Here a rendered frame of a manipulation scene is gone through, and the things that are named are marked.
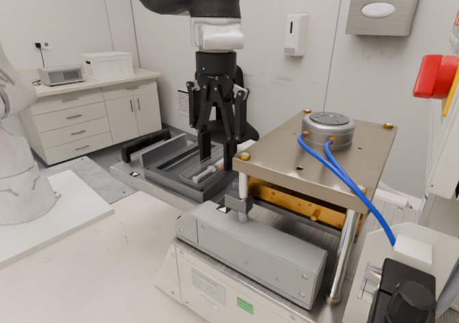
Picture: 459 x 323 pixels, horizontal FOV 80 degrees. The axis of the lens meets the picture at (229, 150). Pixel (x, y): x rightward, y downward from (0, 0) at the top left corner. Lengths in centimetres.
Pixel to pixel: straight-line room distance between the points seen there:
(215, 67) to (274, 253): 31
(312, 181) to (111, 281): 53
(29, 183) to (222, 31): 69
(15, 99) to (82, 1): 263
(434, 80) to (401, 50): 157
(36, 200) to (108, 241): 25
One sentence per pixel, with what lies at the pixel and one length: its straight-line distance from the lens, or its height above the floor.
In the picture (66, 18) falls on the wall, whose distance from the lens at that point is 339.
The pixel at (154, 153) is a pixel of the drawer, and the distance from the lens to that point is 68.
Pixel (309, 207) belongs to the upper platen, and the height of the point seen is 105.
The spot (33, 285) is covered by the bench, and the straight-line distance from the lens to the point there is 81.
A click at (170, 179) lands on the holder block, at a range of 57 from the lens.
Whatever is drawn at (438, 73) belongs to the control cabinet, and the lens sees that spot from 30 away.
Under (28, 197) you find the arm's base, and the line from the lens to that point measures 95.
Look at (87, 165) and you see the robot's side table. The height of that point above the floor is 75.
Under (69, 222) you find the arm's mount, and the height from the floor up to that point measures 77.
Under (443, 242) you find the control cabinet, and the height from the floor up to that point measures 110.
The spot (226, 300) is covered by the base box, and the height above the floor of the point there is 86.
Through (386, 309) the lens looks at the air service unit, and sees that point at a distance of 26.
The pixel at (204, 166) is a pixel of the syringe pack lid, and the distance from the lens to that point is 58.
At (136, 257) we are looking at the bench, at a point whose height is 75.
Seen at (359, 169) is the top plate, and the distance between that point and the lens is 40.
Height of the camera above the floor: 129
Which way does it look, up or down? 26 degrees down
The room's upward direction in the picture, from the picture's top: straight up
